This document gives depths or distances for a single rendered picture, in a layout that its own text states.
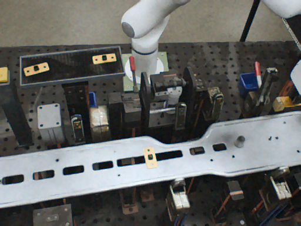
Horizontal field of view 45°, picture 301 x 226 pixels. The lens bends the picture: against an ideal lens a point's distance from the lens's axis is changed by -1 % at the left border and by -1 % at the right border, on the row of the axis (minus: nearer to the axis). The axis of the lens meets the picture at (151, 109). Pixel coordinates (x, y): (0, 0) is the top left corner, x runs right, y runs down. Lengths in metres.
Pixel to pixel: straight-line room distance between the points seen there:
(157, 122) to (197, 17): 2.04
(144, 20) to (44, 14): 2.04
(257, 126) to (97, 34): 1.97
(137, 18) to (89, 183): 0.64
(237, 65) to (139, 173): 1.00
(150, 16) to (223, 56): 0.79
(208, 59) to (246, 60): 0.21
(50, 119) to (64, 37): 1.90
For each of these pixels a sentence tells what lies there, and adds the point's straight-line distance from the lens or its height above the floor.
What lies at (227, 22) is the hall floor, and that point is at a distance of 3.40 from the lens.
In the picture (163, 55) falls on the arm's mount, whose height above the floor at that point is 0.82.
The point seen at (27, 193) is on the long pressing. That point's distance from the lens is 1.31.
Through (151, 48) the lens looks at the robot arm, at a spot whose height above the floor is 1.03.
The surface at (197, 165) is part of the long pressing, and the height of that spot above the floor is 1.00.
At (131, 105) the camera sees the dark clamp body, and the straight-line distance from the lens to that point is 1.35.
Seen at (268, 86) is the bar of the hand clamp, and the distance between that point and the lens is 1.44.
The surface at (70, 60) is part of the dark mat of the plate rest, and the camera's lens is 1.39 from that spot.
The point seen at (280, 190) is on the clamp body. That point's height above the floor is 1.04.
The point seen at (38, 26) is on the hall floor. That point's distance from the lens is 3.28.
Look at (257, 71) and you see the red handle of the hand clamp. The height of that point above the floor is 1.13.
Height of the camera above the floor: 2.18
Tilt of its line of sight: 55 degrees down
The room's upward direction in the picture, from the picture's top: 7 degrees clockwise
